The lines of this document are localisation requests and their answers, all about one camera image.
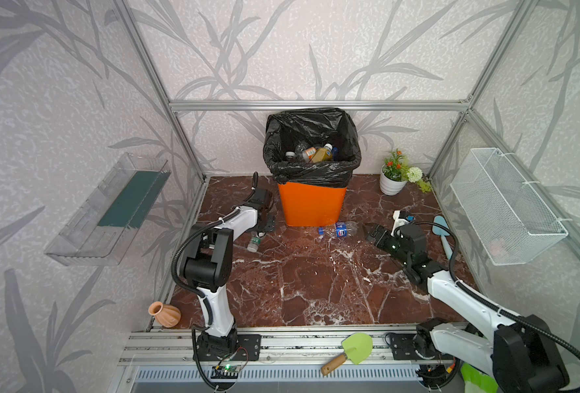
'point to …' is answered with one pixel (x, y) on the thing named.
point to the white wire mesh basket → (513, 227)
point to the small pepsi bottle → (342, 229)
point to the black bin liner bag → (286, 129)
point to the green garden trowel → (359, 348)
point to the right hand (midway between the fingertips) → (371, 221)
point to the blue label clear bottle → (253, 245)
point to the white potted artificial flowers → (396, 173)
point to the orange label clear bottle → (309, 153)
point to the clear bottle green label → (290, 155)
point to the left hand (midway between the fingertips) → (266, 218)
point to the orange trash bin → (311, 205)
